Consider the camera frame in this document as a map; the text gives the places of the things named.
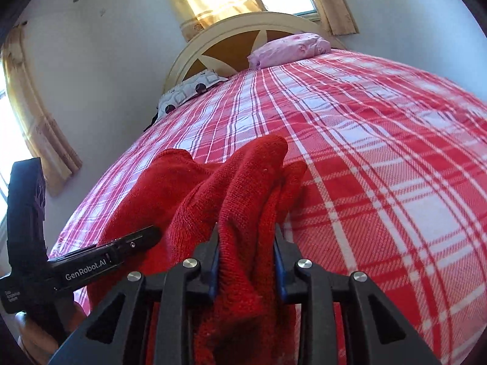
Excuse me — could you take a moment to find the red knitted sweater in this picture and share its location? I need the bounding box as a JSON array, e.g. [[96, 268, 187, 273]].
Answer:
[[87, 134, 306, 364]]

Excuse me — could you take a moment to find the person's left hand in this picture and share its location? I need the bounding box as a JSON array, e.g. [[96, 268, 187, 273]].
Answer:
[[14, 299, 88, 365]]

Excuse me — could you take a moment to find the red white plaid bedspread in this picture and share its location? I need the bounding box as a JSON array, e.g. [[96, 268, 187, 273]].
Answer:
[[51, 50, 486, 364]]

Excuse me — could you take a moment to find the white patterned pillow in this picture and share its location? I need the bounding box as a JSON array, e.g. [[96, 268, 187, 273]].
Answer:
[[157, 69, 227, 121]]

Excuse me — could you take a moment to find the cream wooden headboard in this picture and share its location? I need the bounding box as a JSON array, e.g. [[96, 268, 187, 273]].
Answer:
[[163, 12, 345, 92]]

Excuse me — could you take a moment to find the pink pillow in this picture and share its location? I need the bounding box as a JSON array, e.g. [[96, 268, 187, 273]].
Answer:
[[248, 33, 332, 70]]

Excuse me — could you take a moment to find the orange curtain right of window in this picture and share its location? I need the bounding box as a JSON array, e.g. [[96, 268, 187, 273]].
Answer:
[[314, 0, 359, 36]]

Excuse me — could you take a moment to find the orange curtain on left wall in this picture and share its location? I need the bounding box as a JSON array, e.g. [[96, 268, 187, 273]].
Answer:
[[1, 26, 82, 197]]

